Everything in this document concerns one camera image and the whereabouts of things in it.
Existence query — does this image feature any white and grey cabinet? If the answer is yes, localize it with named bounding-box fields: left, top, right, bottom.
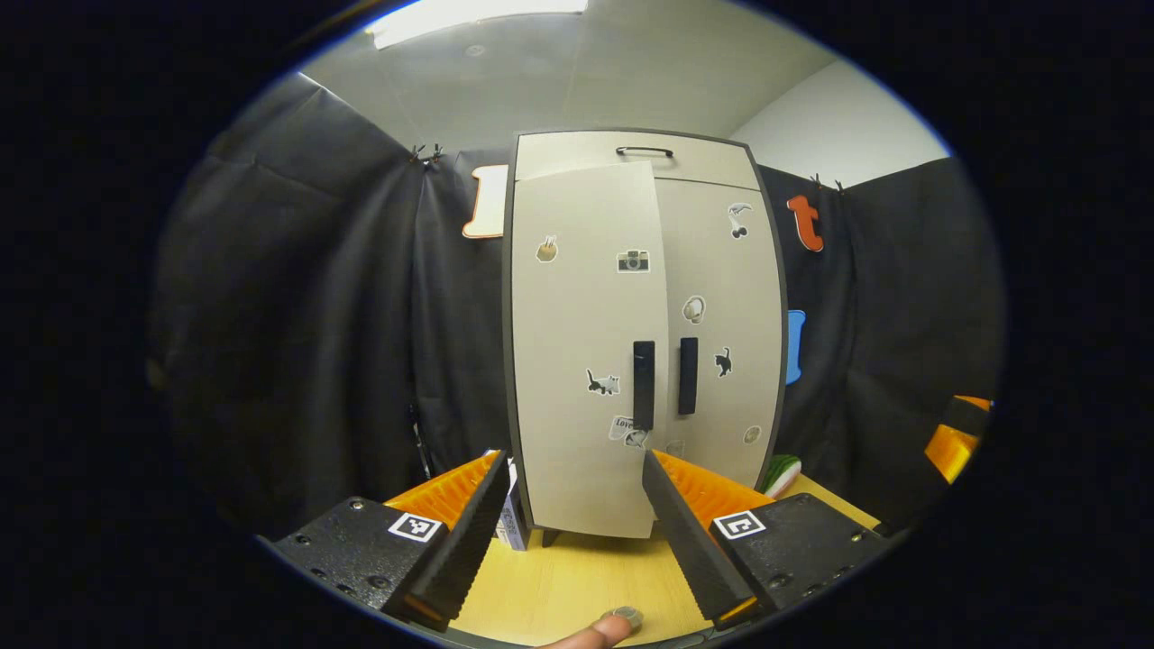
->
left=502, top=129, right=790, bottom=549

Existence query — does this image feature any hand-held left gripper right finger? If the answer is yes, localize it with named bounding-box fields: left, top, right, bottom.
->
left=642, top=449, right=889, bottom=630

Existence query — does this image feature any black door handle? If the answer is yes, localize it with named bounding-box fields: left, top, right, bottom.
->
left=678, top=337, right=700, bottom=416
left=633, top=341, right=655, bottom=432

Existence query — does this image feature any ceiling light panel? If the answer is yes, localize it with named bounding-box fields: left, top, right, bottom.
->
left=365, top=0, right=589, bottom=50

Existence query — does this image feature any white cabinet door headphones sticker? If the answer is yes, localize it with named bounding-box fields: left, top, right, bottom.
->
left=651, top=178, right=783, bottom=492

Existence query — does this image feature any white cabinet door camera sticker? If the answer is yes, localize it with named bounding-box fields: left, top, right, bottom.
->
left=510, top=160, right=670, bottom=540

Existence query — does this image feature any white cabinet drawer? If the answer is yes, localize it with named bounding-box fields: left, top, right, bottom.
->
left=514, top=131, right=763, bottom=190

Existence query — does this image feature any watermelon slice toy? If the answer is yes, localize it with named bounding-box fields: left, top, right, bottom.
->
left=757, top=453, right=803, bottom=501

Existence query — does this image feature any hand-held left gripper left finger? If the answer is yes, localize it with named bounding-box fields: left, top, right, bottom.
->
left=270, top=449, right=512, bottom=632

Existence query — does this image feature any white printed box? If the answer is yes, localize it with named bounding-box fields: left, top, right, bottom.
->
left=494, top=455, right=530, bottom=553

